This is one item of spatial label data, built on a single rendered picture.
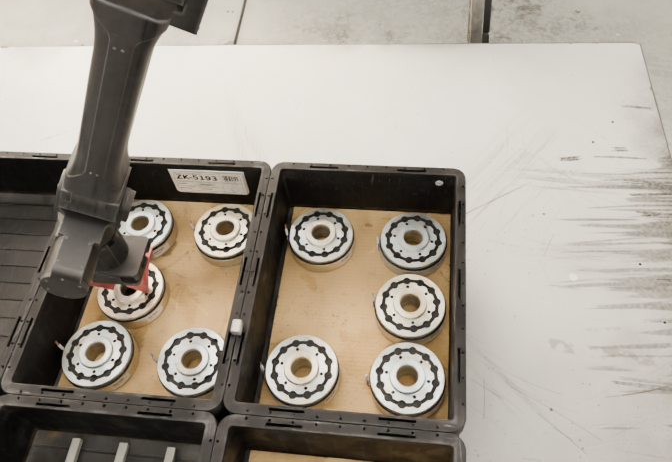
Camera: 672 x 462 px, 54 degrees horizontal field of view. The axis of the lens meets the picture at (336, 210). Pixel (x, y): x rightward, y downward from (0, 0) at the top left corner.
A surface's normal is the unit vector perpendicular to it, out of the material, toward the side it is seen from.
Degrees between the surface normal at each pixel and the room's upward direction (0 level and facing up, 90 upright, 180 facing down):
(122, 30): 92
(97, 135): 92
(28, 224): 0
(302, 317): 0
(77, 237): 28
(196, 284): 0
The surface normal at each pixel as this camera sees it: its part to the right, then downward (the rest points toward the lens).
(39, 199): -0.07, -0.57
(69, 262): 0.40, -0.43
